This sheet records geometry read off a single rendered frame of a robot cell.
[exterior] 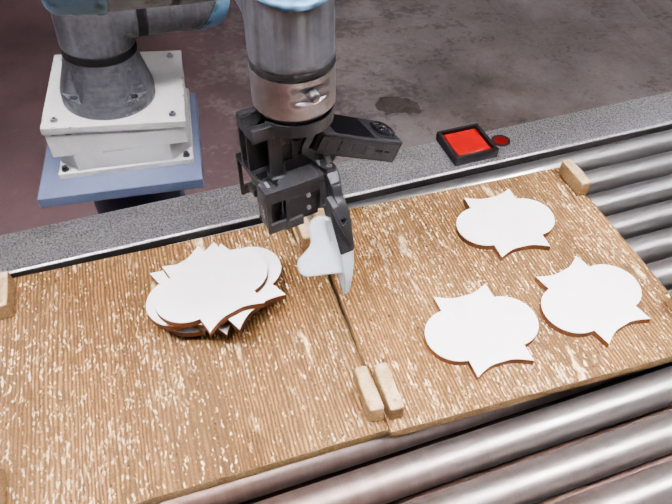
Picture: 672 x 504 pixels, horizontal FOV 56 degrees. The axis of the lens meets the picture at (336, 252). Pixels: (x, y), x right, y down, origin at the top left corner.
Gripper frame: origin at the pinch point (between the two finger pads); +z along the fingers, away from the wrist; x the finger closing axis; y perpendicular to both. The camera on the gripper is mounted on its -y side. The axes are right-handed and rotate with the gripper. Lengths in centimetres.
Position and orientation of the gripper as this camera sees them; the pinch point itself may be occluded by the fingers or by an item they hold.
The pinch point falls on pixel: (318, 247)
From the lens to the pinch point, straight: 72.6
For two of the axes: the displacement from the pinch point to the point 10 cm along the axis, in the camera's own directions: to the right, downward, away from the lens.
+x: 4.9, 6.4, -6.0
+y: -8.7, 3.5, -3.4
